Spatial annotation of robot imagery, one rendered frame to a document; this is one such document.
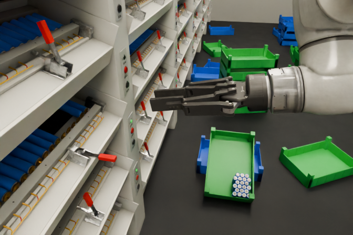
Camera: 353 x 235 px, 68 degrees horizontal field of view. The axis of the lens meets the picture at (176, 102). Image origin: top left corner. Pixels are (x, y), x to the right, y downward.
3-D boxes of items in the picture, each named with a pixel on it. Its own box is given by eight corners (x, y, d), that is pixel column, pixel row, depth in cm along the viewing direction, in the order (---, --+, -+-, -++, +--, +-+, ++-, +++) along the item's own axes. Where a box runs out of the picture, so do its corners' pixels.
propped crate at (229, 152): (251, 203, 110) (255, 199, 103) (204, 195, 113) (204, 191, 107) (252, 138, 126) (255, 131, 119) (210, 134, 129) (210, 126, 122)
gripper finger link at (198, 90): (235, 84, 52) (236, 81, 53) (183, 85, 57) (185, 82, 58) (236, 101, 54) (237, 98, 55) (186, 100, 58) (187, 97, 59)
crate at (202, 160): (257, 153, 137) (259, 141, 133) (260, 182, 120) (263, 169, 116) (200, 146, 142) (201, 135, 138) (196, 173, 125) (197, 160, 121)
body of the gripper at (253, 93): (263, 66, 53) (218, 70, 56) (269, 84, 46) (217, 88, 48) (264, 97, 57) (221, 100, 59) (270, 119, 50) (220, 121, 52)
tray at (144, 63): (170, 49, 131) (180, 23, 124) (130, 111, 80) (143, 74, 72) (133, 32, 131) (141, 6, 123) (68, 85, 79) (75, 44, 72)
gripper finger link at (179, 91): (184, 88, 56) (184, 87, 57) (153, 91, 58) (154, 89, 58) (186, 100, 57) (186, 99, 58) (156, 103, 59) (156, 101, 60)
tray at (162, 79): (170, 83, 141) (180, 61, 134) (135, 159, 90) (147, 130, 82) (136, 68, 140) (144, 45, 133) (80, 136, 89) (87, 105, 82)
